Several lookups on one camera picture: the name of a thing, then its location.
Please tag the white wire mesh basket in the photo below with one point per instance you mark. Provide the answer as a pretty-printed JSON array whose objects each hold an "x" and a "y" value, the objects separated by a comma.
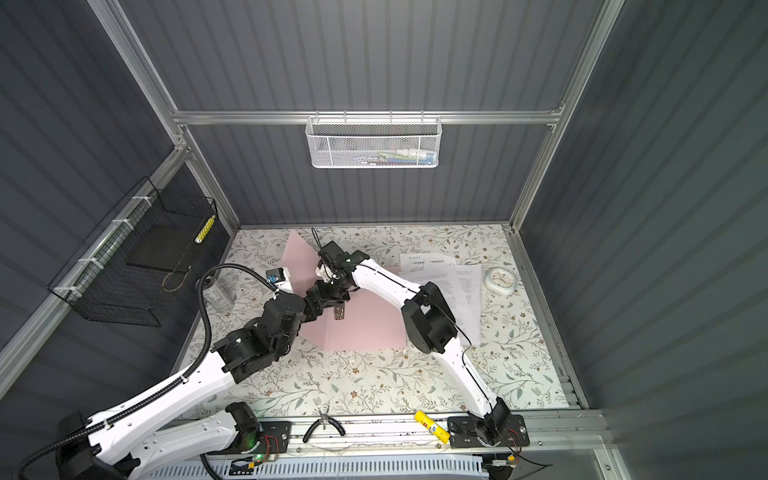
[{"x": 387, "y": 145}]

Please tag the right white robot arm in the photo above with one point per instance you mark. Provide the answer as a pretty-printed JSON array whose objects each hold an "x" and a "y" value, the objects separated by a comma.
[{"x": 431, "y": 327}]

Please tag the yellow glue tube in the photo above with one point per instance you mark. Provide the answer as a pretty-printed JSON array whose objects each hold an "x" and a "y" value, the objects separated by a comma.
[{"x": 433, "y": 427}]

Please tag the black handled pliers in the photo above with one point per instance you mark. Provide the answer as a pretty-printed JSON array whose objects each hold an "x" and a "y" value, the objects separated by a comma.
[{"x": 323, "y": 421}]

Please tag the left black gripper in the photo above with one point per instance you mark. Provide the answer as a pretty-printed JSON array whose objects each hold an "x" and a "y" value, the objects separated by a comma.
[{"x": 311, "y": 304}]

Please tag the black wire mesh basket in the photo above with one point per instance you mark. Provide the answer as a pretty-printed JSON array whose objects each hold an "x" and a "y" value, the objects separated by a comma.
[{"x": 144, "y": 261}]

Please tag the white round timer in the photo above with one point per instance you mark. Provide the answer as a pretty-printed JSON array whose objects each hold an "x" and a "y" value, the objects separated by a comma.
[{"x": 500, "y": 281}]

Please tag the white perforated cable tray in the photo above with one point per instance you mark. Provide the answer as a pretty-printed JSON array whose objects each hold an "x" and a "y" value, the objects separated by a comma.
[{"x": 357, "y": 467}]

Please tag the pink file folder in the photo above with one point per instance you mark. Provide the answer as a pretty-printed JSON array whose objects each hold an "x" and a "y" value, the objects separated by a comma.
[{"x": 369, "y": 323}]

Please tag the printed paper sheet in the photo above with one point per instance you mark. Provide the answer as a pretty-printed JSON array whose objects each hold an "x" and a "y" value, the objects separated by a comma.
[
  {"x": 425, "y": 261},
  {"x": 461, "y": 287}
]

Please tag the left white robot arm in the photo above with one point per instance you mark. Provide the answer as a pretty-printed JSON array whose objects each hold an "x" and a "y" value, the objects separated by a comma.
[{"x": 135, "y": 439}]

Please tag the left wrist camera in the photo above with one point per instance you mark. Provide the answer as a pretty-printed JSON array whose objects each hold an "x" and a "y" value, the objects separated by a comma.
[{"x": 279, "y": 279}]

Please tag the silver metal can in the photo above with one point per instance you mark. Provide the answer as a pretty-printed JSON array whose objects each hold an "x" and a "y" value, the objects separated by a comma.
[{"x": 217, "y": 295}]

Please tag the yellow marker in basket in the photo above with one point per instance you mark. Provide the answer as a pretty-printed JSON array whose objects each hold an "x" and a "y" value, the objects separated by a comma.
[{"x": 205, "y": 229}]

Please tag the floral table mat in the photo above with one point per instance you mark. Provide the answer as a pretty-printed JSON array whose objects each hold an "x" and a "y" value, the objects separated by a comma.
[{"x": 511, "y": 356}]

